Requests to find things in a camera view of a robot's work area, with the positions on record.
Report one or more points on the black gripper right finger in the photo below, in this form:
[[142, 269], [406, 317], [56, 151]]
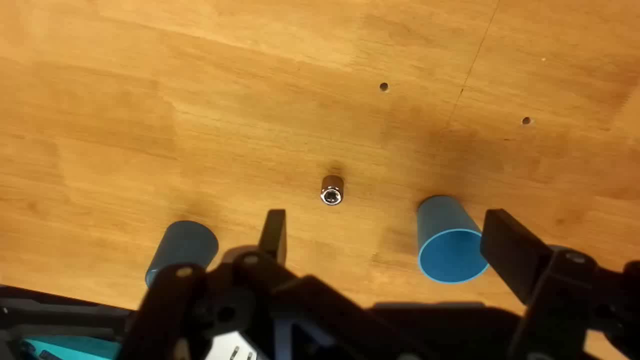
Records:
[[515, 252]]

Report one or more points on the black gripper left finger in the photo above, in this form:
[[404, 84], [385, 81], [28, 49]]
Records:
[[273, 239]]

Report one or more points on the small metal socket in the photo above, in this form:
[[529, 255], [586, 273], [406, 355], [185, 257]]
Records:
[[333, 190]]

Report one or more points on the light blue upright cup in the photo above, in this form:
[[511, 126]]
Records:
[[448, 240]]

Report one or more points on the dark blue upside-down cup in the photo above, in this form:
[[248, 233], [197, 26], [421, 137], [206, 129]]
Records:
[[182, 242]]

